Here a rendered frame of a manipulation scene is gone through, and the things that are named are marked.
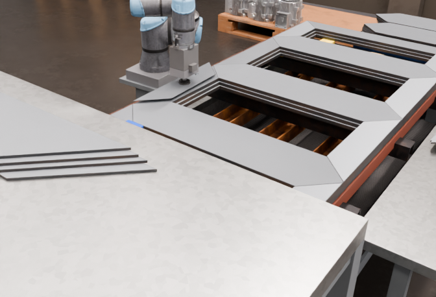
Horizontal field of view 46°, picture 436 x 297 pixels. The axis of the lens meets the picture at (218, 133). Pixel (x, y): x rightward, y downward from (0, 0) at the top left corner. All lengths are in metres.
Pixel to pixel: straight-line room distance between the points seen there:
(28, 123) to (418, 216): 0.99
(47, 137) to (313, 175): 0.67
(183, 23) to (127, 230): 1.00
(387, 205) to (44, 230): 0.94
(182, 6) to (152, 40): 0.56
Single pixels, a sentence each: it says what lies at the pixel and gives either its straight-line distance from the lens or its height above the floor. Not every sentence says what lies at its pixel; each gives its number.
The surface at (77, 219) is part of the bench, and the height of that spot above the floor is 1.05.
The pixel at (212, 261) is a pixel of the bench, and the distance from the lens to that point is 0.78.
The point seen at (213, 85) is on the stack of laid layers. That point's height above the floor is 0.84.
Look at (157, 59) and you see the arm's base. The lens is 2.27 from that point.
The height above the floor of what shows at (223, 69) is 0.85.
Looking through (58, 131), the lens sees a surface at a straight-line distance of 1.10.
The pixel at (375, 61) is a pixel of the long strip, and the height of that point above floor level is 0.85.
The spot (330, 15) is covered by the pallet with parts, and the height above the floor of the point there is 0.17.
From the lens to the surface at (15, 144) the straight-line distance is 1.07.
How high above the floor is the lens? 1.58
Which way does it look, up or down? 29 degrees down
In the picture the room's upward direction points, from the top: 1 degrees clockwise
